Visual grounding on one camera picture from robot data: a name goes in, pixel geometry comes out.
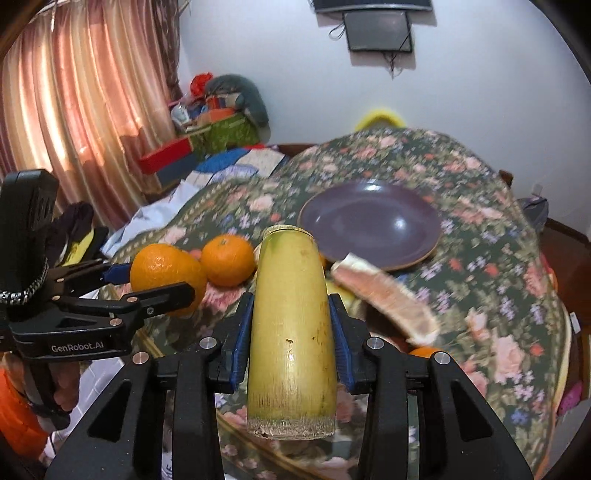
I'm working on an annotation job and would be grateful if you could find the wall monitor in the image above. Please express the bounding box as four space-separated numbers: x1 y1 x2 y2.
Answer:
342 10 413 53

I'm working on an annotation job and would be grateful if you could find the grapefruit slice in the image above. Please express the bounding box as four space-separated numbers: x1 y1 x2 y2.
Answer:
331 253 441 347

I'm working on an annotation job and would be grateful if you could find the yellow banana piece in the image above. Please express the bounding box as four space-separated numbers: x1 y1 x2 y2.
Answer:
247 225 338 440

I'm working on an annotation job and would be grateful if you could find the yellow round object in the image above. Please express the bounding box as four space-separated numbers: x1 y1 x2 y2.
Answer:
355 108 407 132

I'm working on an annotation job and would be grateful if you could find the green box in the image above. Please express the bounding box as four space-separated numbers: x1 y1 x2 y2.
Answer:
186 113 259 157

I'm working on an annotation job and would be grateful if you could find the pink curtain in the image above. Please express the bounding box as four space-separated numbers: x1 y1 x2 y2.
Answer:
1 1 180 229

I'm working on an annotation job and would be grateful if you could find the small orange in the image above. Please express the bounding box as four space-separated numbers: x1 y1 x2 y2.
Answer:
200 234 256 288

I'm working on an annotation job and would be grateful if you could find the blue white cloth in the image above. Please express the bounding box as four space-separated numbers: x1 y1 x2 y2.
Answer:
100 180 205 258

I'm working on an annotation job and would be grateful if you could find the red box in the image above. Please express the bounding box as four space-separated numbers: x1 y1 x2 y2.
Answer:
137 137 192 175

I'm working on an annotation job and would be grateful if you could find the large orange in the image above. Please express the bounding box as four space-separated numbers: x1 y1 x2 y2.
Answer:
129 243 207 317

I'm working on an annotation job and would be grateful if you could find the purple plate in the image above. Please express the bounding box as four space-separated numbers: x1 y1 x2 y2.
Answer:
297 180 442 271

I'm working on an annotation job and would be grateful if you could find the hand holding other gripper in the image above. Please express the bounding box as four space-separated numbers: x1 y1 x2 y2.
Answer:
2 353 80 412

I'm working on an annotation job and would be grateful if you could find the orange fruit under gripper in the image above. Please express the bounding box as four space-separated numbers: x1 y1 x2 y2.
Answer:
410 346 441 359

